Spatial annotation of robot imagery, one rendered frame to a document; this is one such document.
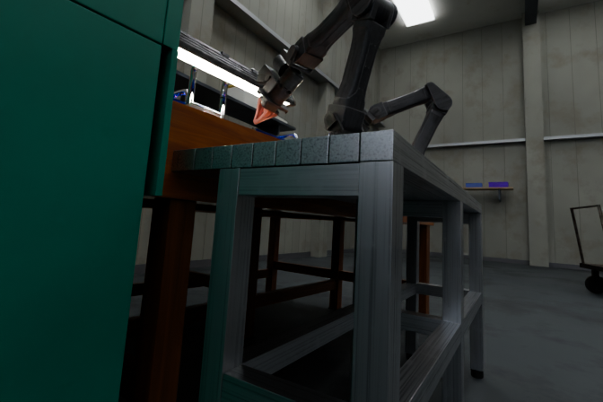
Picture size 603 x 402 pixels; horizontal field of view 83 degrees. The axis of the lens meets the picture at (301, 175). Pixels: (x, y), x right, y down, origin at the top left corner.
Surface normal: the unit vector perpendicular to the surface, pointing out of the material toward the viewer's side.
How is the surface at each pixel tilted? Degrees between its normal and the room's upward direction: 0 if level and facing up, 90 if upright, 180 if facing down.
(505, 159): 90
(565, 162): 90
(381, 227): 90
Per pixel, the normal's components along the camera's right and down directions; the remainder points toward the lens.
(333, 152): -0.53, -0.15
